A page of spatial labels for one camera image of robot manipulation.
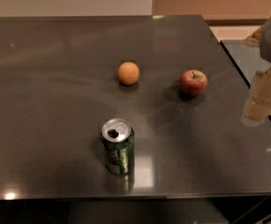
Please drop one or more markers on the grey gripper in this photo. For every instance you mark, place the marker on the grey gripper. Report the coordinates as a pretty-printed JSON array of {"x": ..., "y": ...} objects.
[{"x": 258, "y": 106}]

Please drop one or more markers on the red apple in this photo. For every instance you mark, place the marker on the red apple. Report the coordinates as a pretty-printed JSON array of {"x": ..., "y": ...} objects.
[{"x": 193, "y": 82}]

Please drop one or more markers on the green soda can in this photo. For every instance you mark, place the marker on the green soda can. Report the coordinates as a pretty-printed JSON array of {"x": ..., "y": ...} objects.
[{"x": 118, "y": 141}]

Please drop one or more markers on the grey side table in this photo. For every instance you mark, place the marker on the grey side table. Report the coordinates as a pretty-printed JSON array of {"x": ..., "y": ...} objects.
[{"x": 247, "y": 60}]

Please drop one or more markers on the orange fruit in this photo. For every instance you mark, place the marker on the orange fruit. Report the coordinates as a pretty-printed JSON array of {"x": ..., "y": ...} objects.
[{"x": 128, "y": 73}]

